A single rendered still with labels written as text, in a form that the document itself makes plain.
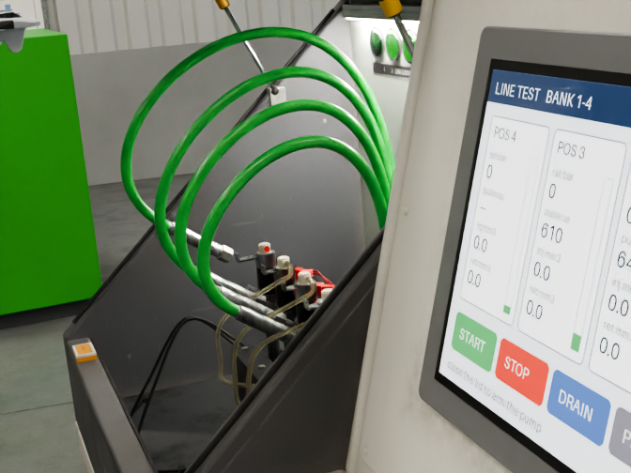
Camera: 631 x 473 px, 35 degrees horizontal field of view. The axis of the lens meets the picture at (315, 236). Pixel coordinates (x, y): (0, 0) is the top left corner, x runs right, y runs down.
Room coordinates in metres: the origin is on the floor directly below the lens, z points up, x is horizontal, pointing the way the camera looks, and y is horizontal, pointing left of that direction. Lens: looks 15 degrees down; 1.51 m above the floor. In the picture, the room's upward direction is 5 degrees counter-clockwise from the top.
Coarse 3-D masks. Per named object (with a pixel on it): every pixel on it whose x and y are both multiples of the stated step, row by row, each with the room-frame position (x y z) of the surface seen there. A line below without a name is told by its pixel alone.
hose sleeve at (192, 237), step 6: (174, 222) 1.28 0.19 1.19; (174, 228) 1.28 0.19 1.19; (174, 234) 1.28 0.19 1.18; (186, 234) 1.28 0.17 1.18; (192, 234) 1.29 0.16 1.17; (198, 234) 1.29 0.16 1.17; (192, 240) 1.28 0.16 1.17; (198, 240) 1.29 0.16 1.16; (216, 246) 1.30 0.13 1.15; (222, 246) 1.30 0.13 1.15; (210, 252) 1.29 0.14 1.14; (216, 252) 1.29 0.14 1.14
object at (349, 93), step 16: (256, 80) 1.24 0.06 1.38; (272, 80) 1.25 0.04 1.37; (320, 80) 1.27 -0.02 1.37; (336, 80) 1.27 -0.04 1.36; (224, 96) 1.22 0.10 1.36; (240, 96) 1.23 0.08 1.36; (352, 96) 1.28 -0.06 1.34; (208, 112) 1.22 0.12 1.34; (368, 112) 1.29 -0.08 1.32; (192, 128) 1.21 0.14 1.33; (368, 128) 1.29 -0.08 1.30; (384, 144) 1.30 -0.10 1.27; (176, 160) 1.20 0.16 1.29; (384, 160) 1.29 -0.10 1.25; (160, 192) 1.19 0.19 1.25; (160, 208) 1.19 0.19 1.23; (160, 224) 1.19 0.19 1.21; (160, 240) 1.19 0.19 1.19; (176, 256) 1.19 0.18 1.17; (240, 288) 1.22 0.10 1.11
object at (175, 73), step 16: (240, 32) 1.32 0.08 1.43; (256, 32) 1.32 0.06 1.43; (272, 32) 1.33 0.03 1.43; (288, 32) 1.34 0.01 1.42; (304, 32) 1.35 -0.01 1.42; (208, 48) 1.30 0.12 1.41; (224, 48) 1.31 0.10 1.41; (320, 48) 1.36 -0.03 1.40; (336, 48) 1.36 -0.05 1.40; (192, 64) 1.30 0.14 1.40; (352, 64) 1.37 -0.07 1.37; (176, 80) 1.29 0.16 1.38; (160, 96) 1.28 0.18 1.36; (368, 96) 1.37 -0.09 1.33; (144, 112) 1.27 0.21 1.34; (128, 128) 1.27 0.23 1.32; (384, 128) 1.38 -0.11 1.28; (128, 144) 1.26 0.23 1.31; (128, 160) 1.26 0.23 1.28; (128, 176) 1.26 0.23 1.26; (128, 192) 1.26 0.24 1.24; (144, 208) 1.27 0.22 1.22
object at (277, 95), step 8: (216, 0) 1.64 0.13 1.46; (224, 0) 1.64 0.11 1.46; (224, 8) 1.64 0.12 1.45; (232, 16) 1.64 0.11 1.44; (248, 48) 1.65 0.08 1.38; (256, 56) 1.65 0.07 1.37; (256, 64) 1.65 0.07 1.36; (272, 88) 1.65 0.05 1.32; (280, 88) 1.66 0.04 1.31; (272, 96) 1.66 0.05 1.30; (280, 96) 1.66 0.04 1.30; (272, 104) 1.66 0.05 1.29
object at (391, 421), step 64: (448, 0) 0.96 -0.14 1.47; (512, 0) 0.86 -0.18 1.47; (576, 0) 0.77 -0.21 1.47; (448, 64) 0.94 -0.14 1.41; (448, 128) 0.91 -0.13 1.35; (448, 192) 0.89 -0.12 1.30; (384, 256) 0.99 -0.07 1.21; (384, 320) 0.96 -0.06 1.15; (384, 384) 0.93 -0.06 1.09; (384, 448) 0.90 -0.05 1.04; (448, 448) 0.80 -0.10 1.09
